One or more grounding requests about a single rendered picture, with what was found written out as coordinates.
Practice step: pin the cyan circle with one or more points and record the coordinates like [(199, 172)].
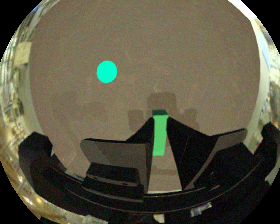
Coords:
[(106, 71)]

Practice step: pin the green rectangular post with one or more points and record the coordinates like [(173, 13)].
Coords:
[(161, 118)]

